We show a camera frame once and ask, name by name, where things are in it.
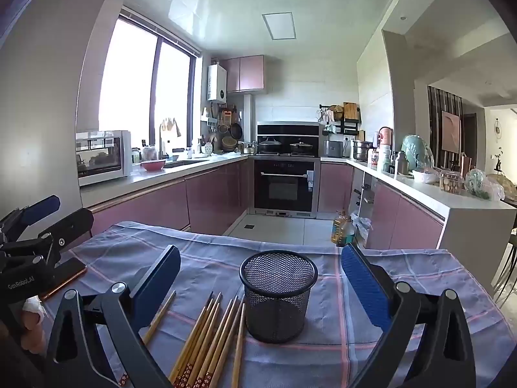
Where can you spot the pink base cabinets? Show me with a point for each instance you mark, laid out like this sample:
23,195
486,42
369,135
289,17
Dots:
202,198
387,210

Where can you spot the pink wall picture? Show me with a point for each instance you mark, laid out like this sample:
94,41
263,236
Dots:
450,131

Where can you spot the steel sink faucet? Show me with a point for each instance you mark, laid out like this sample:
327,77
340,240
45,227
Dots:
161,145

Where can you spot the silver countertop appliance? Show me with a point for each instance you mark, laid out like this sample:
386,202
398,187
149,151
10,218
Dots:
334,149

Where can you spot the plastic bag of greens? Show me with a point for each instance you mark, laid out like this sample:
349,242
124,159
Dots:
482,186

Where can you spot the woven basket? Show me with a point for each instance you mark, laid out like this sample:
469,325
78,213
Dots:
229,143

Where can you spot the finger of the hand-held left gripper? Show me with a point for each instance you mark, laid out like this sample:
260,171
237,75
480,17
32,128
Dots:
74,226
38,208

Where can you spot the hanging dish cloth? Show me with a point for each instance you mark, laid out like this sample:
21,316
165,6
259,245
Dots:
171,126

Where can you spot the black built-in oven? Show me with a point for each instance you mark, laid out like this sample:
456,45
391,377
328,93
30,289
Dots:
282,188

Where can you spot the wooden cutting board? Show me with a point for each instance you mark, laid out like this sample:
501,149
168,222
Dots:
350,111

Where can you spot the pink wall cabinet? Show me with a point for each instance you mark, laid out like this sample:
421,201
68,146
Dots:
250,73

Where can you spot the clear plastic bag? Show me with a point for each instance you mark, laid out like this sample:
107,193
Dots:
361,230

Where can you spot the dark chair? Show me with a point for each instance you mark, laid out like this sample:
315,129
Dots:
509,262

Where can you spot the bunch of wooden chopsticks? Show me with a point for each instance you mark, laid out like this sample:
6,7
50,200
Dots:
210,343

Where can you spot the wall clock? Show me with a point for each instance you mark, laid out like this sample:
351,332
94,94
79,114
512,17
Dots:
497,128

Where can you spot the black range hood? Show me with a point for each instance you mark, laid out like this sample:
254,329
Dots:
286,129

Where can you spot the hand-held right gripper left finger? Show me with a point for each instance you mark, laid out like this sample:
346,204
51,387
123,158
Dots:
157,287

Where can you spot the black wall rack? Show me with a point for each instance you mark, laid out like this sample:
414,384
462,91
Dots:
349,127

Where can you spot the clear plastic food container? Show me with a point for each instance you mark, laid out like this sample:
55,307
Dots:
450,182

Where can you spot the ceiling light panel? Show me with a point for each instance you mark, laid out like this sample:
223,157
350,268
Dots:
278,26

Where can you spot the pink bowl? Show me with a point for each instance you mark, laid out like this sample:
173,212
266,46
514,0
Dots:
152,165

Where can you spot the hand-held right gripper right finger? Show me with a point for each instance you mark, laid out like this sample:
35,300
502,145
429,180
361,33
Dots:
365,287

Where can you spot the white bottle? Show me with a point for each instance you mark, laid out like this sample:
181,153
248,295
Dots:
384,157

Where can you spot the hanging black pan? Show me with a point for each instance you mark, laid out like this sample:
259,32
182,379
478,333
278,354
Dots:
236,131

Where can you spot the black mesh pen holder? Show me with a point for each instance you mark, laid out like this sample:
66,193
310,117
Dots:
274,311

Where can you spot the person's left hand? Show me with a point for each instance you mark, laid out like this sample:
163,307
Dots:
34,323

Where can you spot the steel vacuum flask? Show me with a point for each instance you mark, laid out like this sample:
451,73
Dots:
400,163

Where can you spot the kitchen window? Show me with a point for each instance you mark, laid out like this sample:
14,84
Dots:
129,81

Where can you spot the blue plaid tablecloth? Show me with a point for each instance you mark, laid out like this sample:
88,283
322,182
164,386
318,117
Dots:
226,258

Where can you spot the steel steamer pot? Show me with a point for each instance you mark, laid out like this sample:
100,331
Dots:
362,150

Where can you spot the white water heater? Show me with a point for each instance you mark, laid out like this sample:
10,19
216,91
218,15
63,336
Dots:
217,85

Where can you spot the black lidded wok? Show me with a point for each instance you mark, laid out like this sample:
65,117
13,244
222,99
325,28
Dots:
270,146
301,147

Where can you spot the white countertop oven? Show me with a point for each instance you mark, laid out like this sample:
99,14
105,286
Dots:
101,157

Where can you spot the pink thermos jug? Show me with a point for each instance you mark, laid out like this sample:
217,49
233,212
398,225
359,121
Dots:
385,135

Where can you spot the green countertop appliance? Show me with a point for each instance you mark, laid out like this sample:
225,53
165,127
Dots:
414,151

